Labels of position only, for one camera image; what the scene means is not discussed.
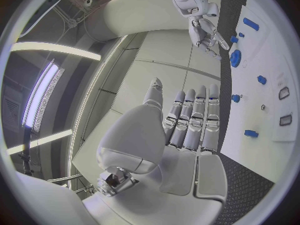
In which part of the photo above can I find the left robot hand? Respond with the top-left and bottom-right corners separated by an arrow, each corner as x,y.
81,76 -> 229,225

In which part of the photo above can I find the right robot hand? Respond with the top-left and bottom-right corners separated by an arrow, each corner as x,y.
188,15 -> 231,61

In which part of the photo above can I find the white task board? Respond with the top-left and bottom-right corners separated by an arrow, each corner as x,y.
219,0 -> 299,183

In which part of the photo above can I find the large blue gear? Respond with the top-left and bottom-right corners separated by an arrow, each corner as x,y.
229,49 -> 243,69

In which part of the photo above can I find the long blue block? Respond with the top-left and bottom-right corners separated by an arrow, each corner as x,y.
242,17 -> 260,32

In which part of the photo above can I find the glowing light bar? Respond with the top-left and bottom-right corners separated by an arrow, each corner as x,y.
21,58 -> 66,133

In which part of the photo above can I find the blue plug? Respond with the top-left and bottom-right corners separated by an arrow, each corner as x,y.
243,129 -> 260,138

